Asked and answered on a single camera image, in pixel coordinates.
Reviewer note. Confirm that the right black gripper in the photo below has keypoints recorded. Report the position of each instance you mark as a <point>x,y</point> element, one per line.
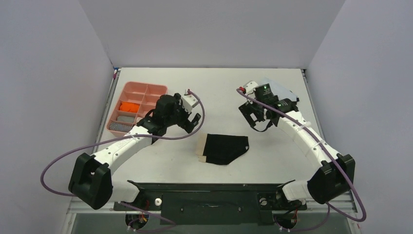
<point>253,114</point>

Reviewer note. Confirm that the orange underwear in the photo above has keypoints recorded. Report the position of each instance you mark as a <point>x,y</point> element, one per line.
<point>129,107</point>

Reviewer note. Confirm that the grey striped rolled underwear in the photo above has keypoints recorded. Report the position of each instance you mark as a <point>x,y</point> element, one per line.
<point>120,127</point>

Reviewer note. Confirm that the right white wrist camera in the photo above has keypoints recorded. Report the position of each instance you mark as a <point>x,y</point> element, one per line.
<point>249,87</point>

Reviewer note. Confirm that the pink divided storage tray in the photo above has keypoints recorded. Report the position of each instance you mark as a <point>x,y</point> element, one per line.
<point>136,99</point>

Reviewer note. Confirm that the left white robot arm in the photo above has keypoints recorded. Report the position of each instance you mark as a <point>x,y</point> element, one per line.
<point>91,179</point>

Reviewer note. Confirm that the light blue underwear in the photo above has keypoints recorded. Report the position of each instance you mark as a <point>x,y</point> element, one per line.
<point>279,90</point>

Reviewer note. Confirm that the black underwear beige waistband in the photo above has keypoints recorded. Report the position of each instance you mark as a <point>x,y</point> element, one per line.
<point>220,149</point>

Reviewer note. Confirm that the aluminium mounting rail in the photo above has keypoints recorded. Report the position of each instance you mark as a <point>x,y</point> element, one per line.
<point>344,203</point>

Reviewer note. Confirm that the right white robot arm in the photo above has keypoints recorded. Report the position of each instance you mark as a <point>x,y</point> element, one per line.
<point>333,172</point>

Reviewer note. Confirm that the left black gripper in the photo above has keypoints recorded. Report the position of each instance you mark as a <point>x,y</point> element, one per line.
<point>186,125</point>

